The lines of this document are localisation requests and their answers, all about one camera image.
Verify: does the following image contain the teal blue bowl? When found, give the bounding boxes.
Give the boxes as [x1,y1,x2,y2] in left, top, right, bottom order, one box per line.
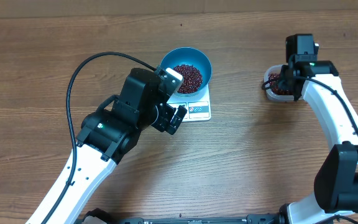
[160,47,213,95]

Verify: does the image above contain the red beans in bowl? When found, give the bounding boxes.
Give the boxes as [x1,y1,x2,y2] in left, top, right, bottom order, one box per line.
[173,64,203,94]

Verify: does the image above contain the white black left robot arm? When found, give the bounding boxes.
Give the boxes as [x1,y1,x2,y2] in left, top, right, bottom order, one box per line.
[28,68,186,223]

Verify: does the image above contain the clear plastic food container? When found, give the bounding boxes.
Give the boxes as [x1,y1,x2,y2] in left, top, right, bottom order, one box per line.
[264,65,293,102]

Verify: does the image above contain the white digital kitchen scale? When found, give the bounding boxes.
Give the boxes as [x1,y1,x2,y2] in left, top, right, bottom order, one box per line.
[168,85,211,122]

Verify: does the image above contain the red beans in container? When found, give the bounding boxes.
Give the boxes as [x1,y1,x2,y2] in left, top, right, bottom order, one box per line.
[268,73,292,95]

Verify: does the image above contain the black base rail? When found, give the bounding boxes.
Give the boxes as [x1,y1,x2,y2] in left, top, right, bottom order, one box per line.
[74,208,290,224]

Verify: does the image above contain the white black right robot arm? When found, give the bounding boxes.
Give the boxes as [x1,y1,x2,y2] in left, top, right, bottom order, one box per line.
[278,34,358,223]

